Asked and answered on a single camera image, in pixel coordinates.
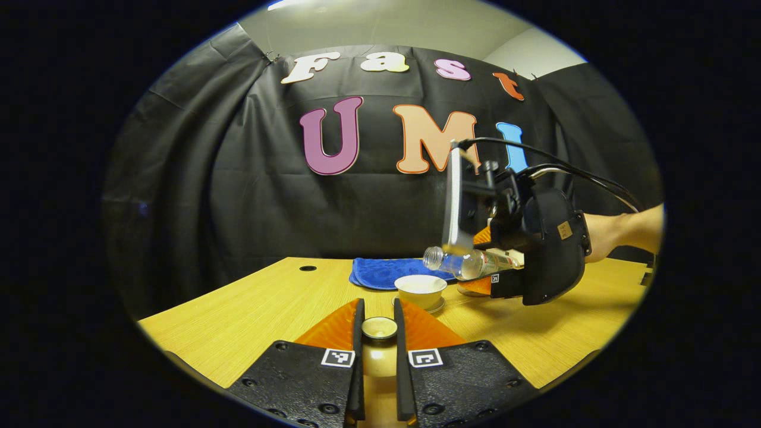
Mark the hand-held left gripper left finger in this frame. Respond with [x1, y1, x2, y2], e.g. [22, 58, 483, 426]
[226, 298, 366, 428]

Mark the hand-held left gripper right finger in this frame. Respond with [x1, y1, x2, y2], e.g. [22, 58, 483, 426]
[392, 298, 539, 428]

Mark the clear plastic water bottle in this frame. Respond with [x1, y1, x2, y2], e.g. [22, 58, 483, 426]
[423, 246, 524, 281]

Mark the yellow teacup lid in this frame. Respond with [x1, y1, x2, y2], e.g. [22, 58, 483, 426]
[360, 317, 400, 427]

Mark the yellow ceramic teacup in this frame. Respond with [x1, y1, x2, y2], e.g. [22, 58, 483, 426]
[395, 275, 448, 310]

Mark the yellow ceramic saucer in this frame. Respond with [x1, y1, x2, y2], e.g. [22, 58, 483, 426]
[392, 295, 446, 314]

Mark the blue folded towel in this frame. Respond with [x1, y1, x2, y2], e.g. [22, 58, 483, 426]
[349, 257, 458, 291]

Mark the black backdrop cloth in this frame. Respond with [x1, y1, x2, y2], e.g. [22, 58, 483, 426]
[101, 24, 663, 319]

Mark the right gripper grey cable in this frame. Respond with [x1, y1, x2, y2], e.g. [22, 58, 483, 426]
[523, 165, 641, 213]

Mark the right gripper black camera cable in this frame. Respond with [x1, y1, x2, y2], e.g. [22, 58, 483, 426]
[453, 137, 644, 213]

